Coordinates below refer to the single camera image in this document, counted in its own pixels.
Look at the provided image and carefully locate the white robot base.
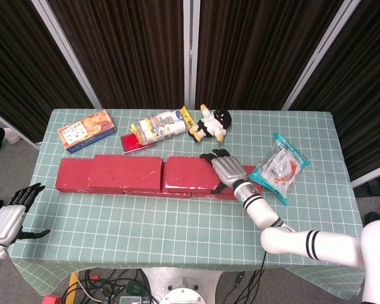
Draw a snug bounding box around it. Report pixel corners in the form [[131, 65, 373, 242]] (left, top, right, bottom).
[[141, 267, 224, 304]]

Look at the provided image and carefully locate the green grid tablecloth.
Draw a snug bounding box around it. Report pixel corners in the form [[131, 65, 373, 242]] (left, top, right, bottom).
[[11, 108, 373, 300]]

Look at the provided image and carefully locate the red foam brick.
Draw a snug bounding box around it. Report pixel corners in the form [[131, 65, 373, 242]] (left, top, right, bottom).
[[163, 155, 222, 194], [87, 154, 164, 194], [191, 164, 263, 203], [123, 186, 193, 198], [54, 158, 94, 193]]

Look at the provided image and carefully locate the orange blue cracker box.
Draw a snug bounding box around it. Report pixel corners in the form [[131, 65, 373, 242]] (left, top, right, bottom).
[[56, 109, 117, 155]]

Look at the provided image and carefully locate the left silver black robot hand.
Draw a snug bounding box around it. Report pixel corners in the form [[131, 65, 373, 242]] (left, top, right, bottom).
[[0, 183, 51, 246]]

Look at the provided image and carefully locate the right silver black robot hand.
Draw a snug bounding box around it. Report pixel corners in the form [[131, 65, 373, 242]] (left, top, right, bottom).
[[198, 148, 248, 194]]

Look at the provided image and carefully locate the dark ribbed partition panel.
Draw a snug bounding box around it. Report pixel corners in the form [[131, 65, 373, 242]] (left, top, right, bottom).
[[0, 0, 94, 143], [288, 0, 380, 181], [194, 0, 346, 111], [47, 0, 186, 110]]

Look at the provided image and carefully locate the small flat red box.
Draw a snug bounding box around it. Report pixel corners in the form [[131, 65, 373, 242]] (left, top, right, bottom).
[[120, 132, 157, 155]]

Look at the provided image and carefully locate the teal clear snack bag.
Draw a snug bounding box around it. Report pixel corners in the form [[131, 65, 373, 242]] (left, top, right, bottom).
[[247, 132, 310, 206]]

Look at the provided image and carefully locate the white roll package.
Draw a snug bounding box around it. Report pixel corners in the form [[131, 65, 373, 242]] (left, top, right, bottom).
[[129, 109, 187, 147]]

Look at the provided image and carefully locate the black white plush doll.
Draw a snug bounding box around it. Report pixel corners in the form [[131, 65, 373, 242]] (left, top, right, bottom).
[[187, 103, 232, 144]]

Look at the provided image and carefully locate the black floor cable bundle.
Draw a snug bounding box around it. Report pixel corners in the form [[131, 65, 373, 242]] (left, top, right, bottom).
[[231, 269, 267, 304], [61, 269, 153, 304]]

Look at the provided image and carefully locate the grey partition post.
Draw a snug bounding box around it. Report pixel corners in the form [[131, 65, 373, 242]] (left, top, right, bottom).
[[31, 0, 102, 110], [281, 0, 362, 111], [182, 0, 201, 110]]

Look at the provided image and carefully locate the yellow snack stick wrapper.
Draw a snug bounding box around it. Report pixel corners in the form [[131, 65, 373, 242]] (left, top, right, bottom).
[[180, 105, 196, 130]]

